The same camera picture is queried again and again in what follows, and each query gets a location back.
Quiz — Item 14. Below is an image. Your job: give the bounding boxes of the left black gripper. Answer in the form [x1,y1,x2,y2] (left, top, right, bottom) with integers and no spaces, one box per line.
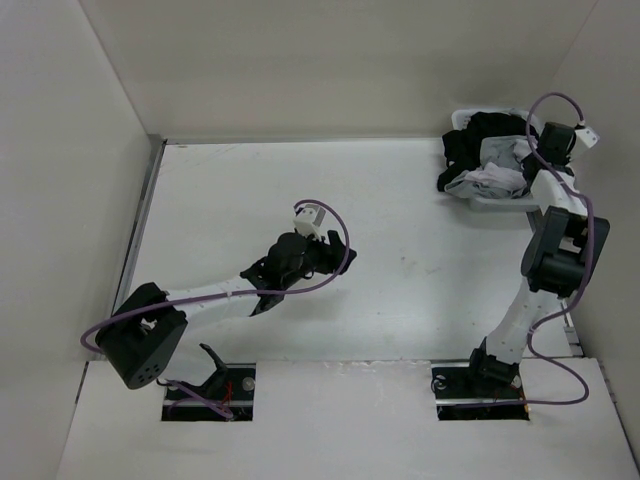
[282,228,355,289]

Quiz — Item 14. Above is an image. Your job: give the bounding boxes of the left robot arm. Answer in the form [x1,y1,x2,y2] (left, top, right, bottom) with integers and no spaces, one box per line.
[95,230,357,399]

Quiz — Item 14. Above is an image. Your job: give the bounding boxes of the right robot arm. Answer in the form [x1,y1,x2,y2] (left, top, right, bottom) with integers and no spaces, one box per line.
[463,122,610,398]

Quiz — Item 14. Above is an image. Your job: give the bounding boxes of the grey tank top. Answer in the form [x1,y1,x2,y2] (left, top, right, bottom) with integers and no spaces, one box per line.
[444,135,526,201]

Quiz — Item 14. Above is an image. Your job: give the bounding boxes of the black tank top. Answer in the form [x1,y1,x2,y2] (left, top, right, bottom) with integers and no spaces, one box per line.
[437,112,539,199]

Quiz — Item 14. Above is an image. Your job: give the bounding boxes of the white plastic laundry basket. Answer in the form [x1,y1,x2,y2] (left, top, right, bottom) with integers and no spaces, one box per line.
[450,105,569,214]

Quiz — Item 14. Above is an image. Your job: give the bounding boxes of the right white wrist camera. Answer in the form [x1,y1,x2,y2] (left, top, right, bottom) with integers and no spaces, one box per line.
[572,123,600,156]

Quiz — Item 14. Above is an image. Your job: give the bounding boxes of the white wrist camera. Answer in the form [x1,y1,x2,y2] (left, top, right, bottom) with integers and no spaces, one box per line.
[572,123,600,156]
[293,203,326,240]

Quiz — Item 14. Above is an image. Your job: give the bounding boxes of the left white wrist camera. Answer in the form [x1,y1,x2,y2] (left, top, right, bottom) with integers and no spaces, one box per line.
[293,203,326,240]

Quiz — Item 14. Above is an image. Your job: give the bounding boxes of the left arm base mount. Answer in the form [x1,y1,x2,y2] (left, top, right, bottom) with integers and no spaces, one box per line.
[156,343,257,422]

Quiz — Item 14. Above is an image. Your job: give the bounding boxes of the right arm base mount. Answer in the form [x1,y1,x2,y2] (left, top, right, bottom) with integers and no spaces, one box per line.
[431,363,530,421]

